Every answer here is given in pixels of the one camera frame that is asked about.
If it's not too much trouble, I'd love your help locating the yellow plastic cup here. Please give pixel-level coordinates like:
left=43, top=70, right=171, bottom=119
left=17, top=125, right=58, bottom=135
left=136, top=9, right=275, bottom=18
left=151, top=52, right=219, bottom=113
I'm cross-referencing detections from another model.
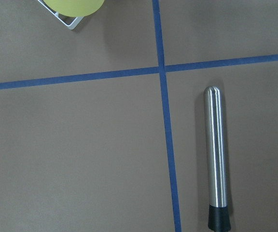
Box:
left=44, top=0, right=104, bottom=17

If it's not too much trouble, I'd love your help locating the white wire cup rack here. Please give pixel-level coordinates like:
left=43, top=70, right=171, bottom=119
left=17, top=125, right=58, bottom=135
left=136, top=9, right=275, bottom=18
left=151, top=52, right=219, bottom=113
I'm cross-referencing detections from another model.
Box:
left=38, top=0, right=84, bottom=30

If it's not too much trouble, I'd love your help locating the steel muddler black tip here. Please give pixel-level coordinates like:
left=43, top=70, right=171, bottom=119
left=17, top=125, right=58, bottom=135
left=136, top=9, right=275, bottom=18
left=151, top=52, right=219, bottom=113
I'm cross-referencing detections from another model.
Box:
left=204, top=86, right=231, bottom=232

